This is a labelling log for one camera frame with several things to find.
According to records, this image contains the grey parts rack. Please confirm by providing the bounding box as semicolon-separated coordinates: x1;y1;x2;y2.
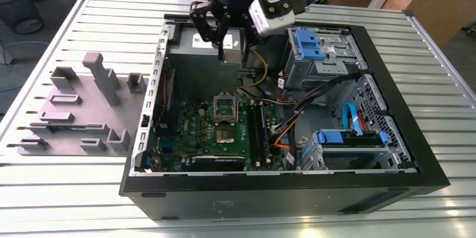
17;51;149;157

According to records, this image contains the orange wire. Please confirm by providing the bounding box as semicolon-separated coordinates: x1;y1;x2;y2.
273;120;299;149

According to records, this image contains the green motherboard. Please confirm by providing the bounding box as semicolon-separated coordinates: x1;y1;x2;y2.
148;98;291;173

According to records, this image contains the black PC case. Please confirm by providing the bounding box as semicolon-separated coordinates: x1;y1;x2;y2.
117;12;452;221

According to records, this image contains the silver topped CPU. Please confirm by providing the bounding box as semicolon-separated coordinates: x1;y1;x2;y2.
221;50;243;65

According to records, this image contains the hard disk in blue carrier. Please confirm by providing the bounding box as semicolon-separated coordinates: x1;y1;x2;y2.
316;129;388;149

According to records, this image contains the black RAM slot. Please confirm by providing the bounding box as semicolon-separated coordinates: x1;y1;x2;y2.
245;102;260;167
249;102;264;167
255;102;268;166

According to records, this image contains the wooden cabinet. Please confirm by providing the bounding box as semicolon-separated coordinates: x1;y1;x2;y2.
383;0;476;49

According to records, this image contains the black graphics card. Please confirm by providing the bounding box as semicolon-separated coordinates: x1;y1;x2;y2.
189;154;247;173

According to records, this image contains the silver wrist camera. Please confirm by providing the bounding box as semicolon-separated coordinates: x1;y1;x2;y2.
248;0;297;37

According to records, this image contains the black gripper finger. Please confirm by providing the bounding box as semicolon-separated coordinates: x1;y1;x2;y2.
188;0;228;61
240;13;259;64

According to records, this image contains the grey metal disk bay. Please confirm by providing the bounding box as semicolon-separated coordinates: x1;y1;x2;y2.
297;129;417;172

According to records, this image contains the RAM stick with gold contacts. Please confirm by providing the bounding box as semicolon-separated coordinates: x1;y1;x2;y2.
28;122;105;132

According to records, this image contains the black wire bundle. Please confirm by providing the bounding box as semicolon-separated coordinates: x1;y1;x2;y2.
271;72;364;134

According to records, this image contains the blue plastic drive bracket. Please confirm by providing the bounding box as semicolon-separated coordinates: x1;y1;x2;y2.
295;28;321;61

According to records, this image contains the blue plastic carrier rail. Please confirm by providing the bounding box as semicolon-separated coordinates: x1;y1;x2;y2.
299;143;325;171

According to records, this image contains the grey power supply unit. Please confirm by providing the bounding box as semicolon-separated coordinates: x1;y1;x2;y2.
168;27;243;103

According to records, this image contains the CPU socket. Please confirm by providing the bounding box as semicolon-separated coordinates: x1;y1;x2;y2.
215;125;239;145

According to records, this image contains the blue flat wire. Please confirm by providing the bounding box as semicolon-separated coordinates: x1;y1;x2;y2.
340;101;368;135

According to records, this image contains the metal socket cover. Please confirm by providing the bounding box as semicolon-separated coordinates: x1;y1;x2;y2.
212;94;240;125

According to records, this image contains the yellow wire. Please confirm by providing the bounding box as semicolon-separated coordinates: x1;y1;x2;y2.
237;50;271;88

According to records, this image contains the grey metal drive cage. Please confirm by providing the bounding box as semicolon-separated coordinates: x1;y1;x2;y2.
284;27;369;91

